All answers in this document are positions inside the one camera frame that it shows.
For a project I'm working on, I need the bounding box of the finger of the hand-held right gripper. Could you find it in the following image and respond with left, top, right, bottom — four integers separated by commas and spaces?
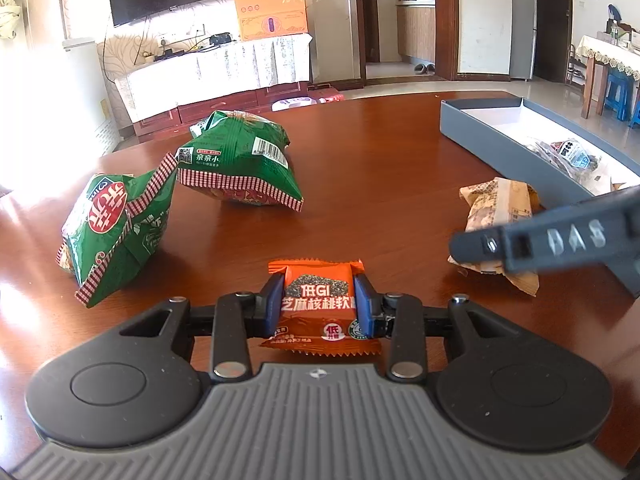
448, 225, 507, 267

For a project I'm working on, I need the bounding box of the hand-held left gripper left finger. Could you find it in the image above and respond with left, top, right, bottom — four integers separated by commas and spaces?
117, 275, 287, 382

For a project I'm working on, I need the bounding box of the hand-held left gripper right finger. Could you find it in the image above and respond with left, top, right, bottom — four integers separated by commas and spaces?
353, 275, 522, 381

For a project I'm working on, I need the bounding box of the orange cake packet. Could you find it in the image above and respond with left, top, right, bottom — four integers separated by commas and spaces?
259, 258, 384, 359

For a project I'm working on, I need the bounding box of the beige pastry packet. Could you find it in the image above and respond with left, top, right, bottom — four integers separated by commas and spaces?
447, 177, 544, 297

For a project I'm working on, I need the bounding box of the clear melon seed packet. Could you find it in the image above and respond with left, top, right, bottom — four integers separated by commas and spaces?
527, 138, 614, 187

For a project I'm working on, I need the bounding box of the grey cardboard box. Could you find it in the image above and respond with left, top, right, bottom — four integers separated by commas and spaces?
439, 91, 640, 212

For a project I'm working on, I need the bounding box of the green snack bag with barcode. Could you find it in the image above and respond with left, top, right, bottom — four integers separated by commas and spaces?
177, 109, 305, 213

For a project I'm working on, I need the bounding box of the shoe rack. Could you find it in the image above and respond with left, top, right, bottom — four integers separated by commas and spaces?
566, 44, 586, 86

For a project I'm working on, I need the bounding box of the green snack bag red logo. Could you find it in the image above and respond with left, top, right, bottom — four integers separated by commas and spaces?
56, 152, 180, 309

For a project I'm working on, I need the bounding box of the dining table with lace cloth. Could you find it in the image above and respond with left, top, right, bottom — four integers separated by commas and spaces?
575, 34, 640, 121

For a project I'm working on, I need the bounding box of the white floor device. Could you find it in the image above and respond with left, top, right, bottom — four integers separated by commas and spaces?
272, 97, 319, 111

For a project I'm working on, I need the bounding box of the silver refrigerator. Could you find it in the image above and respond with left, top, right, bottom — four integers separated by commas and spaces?
509, 0, 539, 82

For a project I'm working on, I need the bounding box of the wooden kitchen cabinet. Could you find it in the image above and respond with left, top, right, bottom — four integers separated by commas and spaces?
396, 2, 437, 64

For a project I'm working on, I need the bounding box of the cabinet with white cloth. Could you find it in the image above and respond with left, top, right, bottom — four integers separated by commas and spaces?
114, 32, 316, 144

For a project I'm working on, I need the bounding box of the white appliance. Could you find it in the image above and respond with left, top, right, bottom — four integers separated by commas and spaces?
62, 37, 121, 159

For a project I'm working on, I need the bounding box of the orange carton box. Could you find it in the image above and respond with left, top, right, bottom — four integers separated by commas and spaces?
232, 0, 309, 42

